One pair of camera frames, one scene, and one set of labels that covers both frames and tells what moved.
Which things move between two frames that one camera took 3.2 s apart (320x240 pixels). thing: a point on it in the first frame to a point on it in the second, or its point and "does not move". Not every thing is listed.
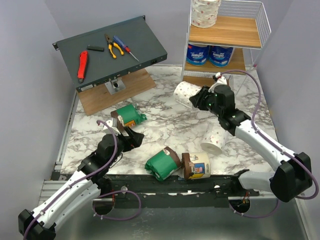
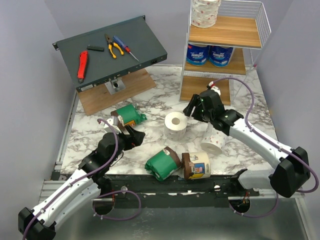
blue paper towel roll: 197,55 does not move
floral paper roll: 183,91 to 175,126
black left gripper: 131,143 does not move
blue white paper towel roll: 220,56 does not move
